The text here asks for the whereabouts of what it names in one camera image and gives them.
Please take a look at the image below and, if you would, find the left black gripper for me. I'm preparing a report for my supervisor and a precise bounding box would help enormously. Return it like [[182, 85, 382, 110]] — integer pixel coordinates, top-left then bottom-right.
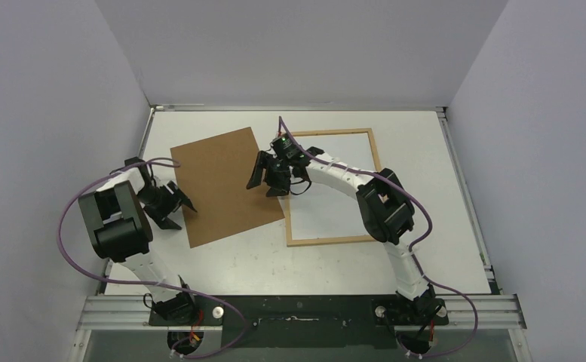
[[137, 183, 193, 229]]

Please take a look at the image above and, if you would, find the aluminium front rail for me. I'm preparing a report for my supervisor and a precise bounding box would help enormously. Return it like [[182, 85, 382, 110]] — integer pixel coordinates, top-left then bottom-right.
[[78, 294, 527, 330]]

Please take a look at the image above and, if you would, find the brown cardboard backing board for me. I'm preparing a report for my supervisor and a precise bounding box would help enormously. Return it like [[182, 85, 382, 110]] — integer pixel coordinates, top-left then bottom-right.
[[170, 127, 284, 248]]

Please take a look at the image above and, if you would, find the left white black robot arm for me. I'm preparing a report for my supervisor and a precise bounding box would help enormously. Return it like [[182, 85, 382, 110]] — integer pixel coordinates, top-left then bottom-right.
[[78, 157, 198, 325]]

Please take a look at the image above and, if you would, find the white photo paper sheet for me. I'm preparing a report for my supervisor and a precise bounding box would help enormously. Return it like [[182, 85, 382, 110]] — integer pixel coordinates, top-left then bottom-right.
[[289, 132, 376, 241]]

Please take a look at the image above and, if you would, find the light wooden picture frame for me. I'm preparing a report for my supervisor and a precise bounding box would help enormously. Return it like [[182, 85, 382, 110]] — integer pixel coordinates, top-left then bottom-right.
[[281, 128, 382, 247]]

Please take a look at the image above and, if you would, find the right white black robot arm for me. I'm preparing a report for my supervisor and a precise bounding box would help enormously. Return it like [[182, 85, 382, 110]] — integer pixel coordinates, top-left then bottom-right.
[[247, 133, 449, 325]]

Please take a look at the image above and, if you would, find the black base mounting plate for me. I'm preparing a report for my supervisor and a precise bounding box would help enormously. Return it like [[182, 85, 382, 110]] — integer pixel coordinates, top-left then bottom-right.
[[148, 294, 449, 349]]

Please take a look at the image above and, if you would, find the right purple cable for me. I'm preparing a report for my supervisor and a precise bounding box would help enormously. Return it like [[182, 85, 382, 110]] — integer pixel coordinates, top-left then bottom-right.
[[278, 116, 480, 360]]

